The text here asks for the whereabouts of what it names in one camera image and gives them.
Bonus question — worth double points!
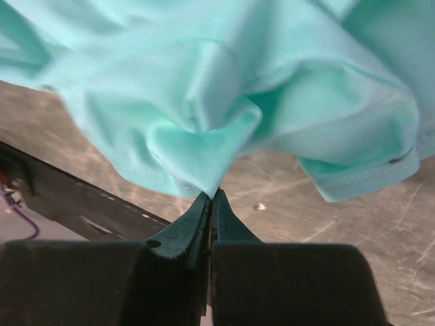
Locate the teal t shirt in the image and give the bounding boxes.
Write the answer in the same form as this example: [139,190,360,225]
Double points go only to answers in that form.
[1,1,434,202]

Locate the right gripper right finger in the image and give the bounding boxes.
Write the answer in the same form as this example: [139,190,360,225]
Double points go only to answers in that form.
[211,190,388,326]

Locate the black base crossbar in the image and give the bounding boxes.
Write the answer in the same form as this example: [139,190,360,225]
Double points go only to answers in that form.
[1,143,170,240]

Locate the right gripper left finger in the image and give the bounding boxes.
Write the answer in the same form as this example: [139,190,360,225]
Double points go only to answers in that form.
[1,194,211,325]

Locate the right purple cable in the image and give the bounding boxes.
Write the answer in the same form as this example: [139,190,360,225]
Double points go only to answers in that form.
[0,189,41,240]

